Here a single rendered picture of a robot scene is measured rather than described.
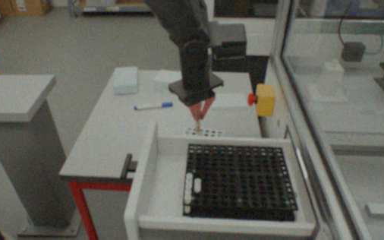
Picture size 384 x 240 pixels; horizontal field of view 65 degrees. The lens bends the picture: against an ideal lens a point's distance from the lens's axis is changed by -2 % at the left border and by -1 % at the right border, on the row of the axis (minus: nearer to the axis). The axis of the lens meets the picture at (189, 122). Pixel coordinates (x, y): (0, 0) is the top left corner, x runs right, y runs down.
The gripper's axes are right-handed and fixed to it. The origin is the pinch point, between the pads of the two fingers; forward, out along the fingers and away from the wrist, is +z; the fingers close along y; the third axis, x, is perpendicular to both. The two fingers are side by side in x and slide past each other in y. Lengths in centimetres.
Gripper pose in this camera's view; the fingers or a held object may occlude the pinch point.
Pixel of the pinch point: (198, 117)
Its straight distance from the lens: 69.2
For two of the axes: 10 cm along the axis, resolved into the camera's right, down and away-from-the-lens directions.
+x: -5.2, -5.1, 6.8
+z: 0.8, 7.7, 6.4
